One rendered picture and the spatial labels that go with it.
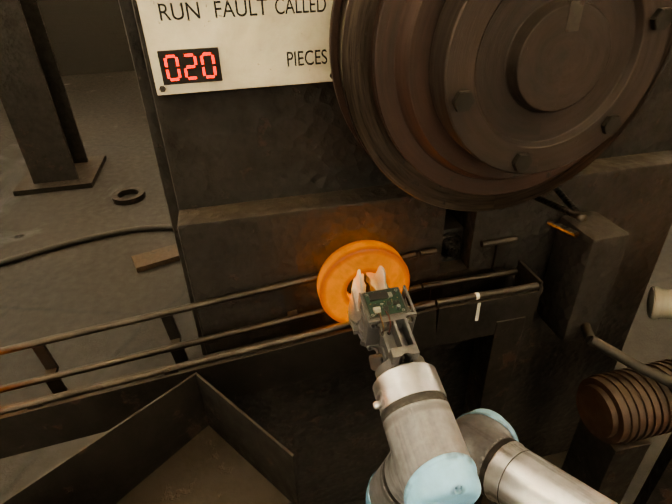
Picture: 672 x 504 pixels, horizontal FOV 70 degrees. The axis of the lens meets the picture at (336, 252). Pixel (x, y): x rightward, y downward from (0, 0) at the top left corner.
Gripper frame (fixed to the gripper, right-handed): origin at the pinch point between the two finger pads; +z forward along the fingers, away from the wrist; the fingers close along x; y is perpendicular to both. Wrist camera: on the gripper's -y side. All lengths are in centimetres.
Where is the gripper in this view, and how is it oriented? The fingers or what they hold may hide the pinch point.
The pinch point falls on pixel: (363, 274)
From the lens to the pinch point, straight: 80.6
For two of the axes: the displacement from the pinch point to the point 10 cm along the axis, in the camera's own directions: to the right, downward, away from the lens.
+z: -2.2, -7.3, 6.5
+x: -9.7, 1.5, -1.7
